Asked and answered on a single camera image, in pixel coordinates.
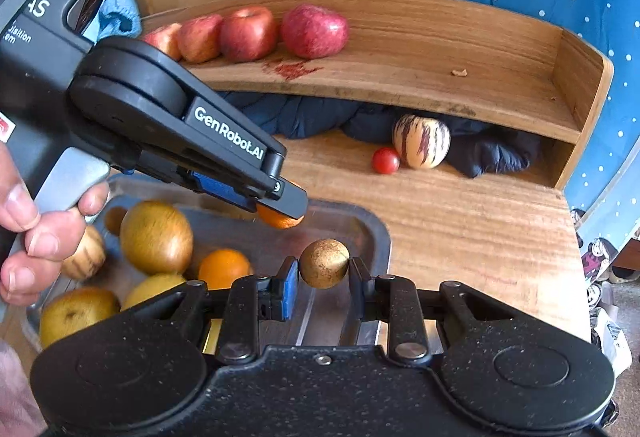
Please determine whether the wooden curved shelf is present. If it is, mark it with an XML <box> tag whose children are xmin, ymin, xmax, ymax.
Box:
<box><xmin>142</xmin><ymin>0</ymin><xmax>614</xmax><ymax>189</ymax></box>

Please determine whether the small tan round fruit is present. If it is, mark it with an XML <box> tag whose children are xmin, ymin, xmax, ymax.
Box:
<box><xmin>299</xmin><ymin>239</ymin><xmax>350</xmax><ymax>289</ymax></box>

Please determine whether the person's left hand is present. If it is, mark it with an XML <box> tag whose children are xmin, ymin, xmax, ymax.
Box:
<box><xmin>1</xmin><ymin>145</ymin><xmax>110</xmax><ymax>436</ymax></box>

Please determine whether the yellow pear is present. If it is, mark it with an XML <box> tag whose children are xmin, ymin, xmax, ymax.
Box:
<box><xmin>39</xmin><ymin>287</ymin><xmax>120</xmax><ymax>348</ymax></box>

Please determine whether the red cherry tomato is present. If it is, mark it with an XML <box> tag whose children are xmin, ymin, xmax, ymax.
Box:
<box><xmin>371</xmin><ymin>146</ymin><xmax>400</xmax><ymax>175</ymax></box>

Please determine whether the small brown round fruit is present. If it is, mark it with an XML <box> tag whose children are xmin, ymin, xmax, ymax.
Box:
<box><xmin>103</xmin><ymin>206</ymin><xmax>127</xmax><ymax>237</ymax></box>

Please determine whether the dark navy cloth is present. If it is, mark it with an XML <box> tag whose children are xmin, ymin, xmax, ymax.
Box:
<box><xmin>218</xmin><ymin>91</ymin><xmax>541</xmax><ymax>178</ymax></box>

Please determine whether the leftmost red apple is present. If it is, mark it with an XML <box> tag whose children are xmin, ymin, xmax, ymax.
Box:
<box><xmin>142</xmin><ymin>23</ymin><xmax>182</xmax><ymax>61</ymax></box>

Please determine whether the rightmost red apple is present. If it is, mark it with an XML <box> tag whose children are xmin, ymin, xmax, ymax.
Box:
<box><xmin>281</xmin><ymin>4</ymin><xmax>349</xmax><ymax>60</ymax></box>

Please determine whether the small orange tangerine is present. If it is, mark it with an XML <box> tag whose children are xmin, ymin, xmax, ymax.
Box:
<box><xmin>198</xmin><ymin>249</ymin><xmax>253</xmax><ymax>290</ymax></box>

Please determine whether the red apple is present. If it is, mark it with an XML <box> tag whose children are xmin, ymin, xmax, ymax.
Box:
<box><xmin>220</xmin><ymin>6</ymin><xmax>279</xmax><ymax>63</ymax></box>
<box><xmin>142</xmin><ymin>23</ymin><xmax>182</xmax><ymax>61</ymax></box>
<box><xmin>177</xmin><ymin>13</ymin><xmax>224</xmax><ymax>64</ymax></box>
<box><xmin>281</xmin><ymin>4</ymin><xmax>349</xmax><ymax>60</ymax></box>

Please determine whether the olive green mango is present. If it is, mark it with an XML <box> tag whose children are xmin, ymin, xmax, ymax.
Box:
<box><xmin>119</xmin><ymin>201</ymin><xmax>193</xmax><ymax>275</ymax></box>

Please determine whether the large yellow lemon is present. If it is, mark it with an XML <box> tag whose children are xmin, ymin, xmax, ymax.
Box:
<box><xmin>122</xmin><ymin>273</ymin><xmax>186</xmax><ymax>311</ymax></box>

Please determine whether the steel rectangular tray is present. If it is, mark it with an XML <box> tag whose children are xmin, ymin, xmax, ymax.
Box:
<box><xmin>23</xmin><ymin>175</ymin><xmax>392</xmax><ymax>349</ymax></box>

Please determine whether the striped pepino melon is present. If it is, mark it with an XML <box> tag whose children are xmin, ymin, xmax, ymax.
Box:
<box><xmin>61</xmin><ymin>225</ymin><xmax>106</xmax><ymax>281</ymax></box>
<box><xmin>392</xmin><ymin>114</ymin><xmax>451</xmax><ymax>169</ymax></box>

